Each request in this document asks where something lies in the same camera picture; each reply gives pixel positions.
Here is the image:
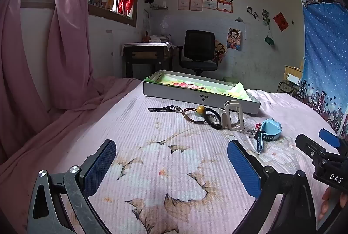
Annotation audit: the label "black office chair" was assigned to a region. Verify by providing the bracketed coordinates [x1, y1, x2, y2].
[178, 30, 219, 77]

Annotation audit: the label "black snap hook key ring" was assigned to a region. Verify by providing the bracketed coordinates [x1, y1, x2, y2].
[148, 105, 184, 114]

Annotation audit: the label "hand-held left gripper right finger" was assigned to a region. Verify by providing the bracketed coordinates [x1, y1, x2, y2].
[227, 140, 317, 234]

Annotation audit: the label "small wall photos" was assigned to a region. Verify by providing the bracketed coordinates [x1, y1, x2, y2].
[246, 6, 259, 20]

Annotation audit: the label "brown hair tie yellow bead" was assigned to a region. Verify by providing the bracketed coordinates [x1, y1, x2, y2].
[182, 105, 209, 125]

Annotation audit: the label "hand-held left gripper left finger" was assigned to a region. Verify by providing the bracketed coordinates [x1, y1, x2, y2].
[27, 139, 117, 234]

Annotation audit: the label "red paper square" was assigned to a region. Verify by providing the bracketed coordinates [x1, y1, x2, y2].
[273, 12, 289, 32]

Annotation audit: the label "grey cardboard box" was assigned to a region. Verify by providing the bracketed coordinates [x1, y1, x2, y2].
[143, 70, 261, 116]

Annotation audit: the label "red string keychain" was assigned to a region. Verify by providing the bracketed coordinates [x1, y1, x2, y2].
[239, 122, 263, 138]

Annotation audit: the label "tall wall photo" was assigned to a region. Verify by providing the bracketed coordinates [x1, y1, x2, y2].
[261, 9, 271, 27]

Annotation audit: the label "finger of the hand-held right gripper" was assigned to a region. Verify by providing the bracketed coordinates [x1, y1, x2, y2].
[319, 128, 348, 154]
[296, 134, 343, 162]

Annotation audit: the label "wire basket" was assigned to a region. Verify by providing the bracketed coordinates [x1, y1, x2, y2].
[277, 81, 298, 96]

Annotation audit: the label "cartoon figures poster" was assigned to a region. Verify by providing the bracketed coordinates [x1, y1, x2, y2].
[213, 39, 228, 64]

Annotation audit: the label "blue printed curtain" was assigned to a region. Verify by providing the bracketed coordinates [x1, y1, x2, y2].
[297, 0, 348, 140]

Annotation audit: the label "colourful paper box lining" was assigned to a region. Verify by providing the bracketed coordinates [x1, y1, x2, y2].
[146, 72, 255, 102]

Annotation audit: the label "person's right hand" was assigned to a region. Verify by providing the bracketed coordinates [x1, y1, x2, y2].
[319, 186, 348, 221]

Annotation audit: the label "stack of books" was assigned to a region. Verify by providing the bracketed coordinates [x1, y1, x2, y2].
[143, 34, 172, 43]

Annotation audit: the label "anime character poster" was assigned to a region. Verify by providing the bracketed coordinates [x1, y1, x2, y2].
[227, 28, 243, 51]

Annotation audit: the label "dark wooden desk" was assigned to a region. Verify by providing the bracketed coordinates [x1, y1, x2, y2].
[122, 42, 180, 78]

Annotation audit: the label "wooden cabinet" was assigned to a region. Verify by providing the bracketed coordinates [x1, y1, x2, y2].
[284, 65, 304, 88]

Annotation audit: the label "blue kids watch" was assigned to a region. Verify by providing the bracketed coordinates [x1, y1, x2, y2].
[254, 118, 283, 154]

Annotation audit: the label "pink curtain panel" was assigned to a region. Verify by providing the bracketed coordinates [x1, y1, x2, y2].
[48, 0, 110, 111]
[0, 0, 57, 165]

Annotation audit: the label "black hair tie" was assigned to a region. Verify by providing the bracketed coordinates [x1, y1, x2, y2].
[203, 108, 226, 130]

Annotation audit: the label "silver bangles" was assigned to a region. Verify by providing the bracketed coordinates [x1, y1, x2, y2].
[209, 114, 223, 126]

